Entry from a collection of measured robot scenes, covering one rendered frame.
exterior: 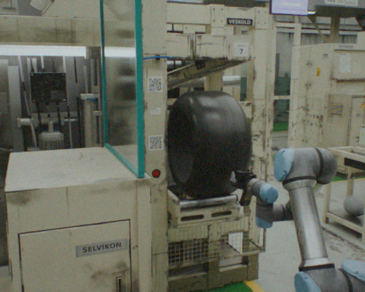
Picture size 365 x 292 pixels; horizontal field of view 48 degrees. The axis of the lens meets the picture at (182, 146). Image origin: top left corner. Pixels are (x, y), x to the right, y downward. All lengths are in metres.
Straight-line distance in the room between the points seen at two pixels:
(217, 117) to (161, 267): 0.86
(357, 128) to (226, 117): 4.61
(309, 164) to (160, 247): 1.05
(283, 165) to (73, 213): 0.72
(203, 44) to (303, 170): 1.19
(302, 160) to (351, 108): 4.93
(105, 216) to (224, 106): 1.05
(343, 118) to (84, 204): 5.55
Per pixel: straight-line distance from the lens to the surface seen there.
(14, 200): 1.17
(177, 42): 2.35
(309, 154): 1.49
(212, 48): 2.43
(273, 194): 1.77
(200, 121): 1.98
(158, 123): 2.05
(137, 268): 1.30
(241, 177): 1.92
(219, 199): 2.19
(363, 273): 1.47
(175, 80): 2.49
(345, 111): 6.42
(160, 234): 2.21
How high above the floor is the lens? 1.58
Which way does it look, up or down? 10 degrees down
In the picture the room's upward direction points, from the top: straight up
